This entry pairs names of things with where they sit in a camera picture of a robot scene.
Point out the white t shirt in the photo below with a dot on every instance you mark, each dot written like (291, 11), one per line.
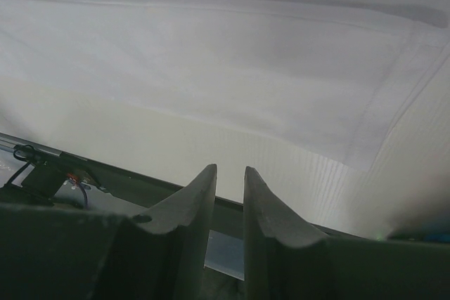
(331, 76)

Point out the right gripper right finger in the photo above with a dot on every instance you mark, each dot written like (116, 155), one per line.
(286, 257)

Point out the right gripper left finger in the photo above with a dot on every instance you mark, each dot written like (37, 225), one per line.
(49, 253)

